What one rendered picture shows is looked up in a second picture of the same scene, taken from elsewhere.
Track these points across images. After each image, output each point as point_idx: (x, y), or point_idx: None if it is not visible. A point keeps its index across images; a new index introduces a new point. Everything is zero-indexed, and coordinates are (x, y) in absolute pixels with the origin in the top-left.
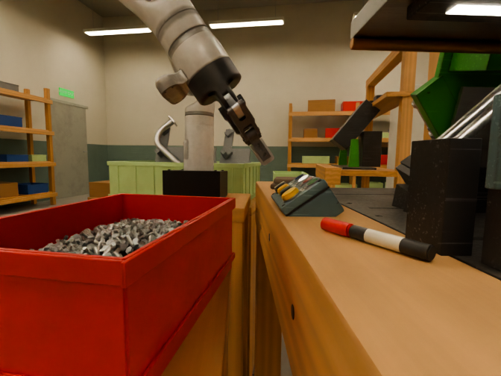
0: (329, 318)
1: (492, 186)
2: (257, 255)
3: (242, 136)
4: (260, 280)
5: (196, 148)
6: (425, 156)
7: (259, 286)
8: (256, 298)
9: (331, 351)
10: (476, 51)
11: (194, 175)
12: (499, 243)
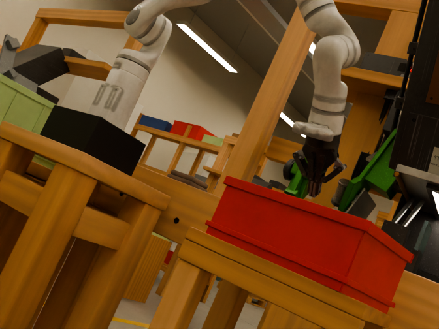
0: (419, 282)
1: (417, 249)
2: (98, 245)
3: (323, 178)
4: (87, 276)
5: (129, 106)
6: (392, 229)
7: (83, 283)
8: (74, 296)
9: (419, 292)
10: (404, 191)
11: (124, 138)
12: (412, 268)
